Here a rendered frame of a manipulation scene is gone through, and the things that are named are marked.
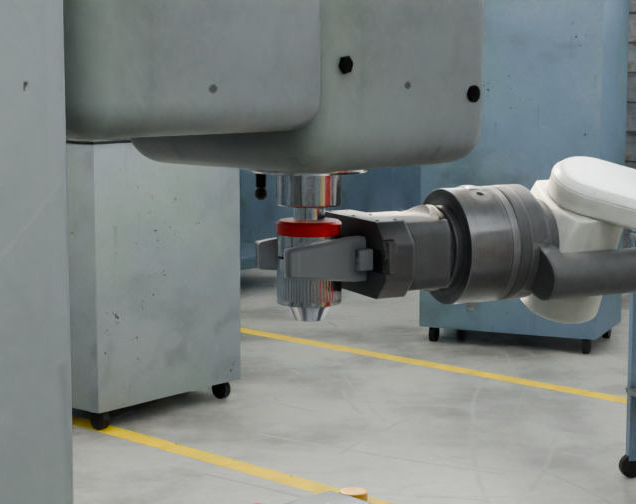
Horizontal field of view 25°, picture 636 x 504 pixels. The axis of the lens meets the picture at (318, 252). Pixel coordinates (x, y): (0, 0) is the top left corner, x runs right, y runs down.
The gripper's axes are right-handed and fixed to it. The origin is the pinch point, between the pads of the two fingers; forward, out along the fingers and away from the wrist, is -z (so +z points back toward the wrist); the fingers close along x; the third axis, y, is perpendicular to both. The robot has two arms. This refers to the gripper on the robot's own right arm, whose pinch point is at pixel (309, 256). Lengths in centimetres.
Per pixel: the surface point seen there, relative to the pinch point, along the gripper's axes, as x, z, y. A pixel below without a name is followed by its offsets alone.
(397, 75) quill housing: 10.0, 2.1, -13.0
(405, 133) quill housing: 9.6, 2.9, -9.2
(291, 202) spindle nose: 1.3, -1.9, -4.2
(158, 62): 19.9, -17.5, -14.1
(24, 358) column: 36.2, -29.0, -2.0
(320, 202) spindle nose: 2.4, -0.1, -4.1
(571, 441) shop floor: -346, 258, 127
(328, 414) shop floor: -421, 193, 126
